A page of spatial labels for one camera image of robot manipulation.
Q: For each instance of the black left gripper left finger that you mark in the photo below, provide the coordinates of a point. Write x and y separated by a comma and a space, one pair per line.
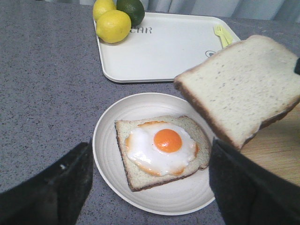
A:
55, 196

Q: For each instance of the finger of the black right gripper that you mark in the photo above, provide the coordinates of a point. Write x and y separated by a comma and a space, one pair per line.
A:
297, 67

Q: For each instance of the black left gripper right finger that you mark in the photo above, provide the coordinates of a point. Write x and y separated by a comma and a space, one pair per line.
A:
247, 194

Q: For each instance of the white bread slice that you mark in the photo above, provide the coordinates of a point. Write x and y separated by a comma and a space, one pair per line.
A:
243, 88

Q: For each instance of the white round plate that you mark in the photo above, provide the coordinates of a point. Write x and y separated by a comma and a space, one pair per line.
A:
176, 198

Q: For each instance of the fried egg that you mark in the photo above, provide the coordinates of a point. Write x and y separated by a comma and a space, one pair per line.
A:
160, 148

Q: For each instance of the white rectangular tray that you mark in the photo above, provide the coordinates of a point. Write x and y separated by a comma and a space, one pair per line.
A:
161, 47

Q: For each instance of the grey curtain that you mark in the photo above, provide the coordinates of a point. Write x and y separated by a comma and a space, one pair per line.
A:
278, 10

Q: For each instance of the wooden cutting board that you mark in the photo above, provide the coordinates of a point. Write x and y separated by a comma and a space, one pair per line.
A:
276, 147

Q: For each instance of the yellow plastic knife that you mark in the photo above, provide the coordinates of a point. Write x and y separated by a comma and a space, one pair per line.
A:
227, 35

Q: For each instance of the yellow plastic fork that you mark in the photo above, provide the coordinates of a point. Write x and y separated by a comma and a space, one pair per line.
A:
219, 32

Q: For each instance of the green lime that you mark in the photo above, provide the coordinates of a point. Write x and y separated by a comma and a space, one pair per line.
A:
133, 8

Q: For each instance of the yellow lemon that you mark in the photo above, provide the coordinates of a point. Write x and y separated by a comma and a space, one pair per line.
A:
113, 26
102, 6

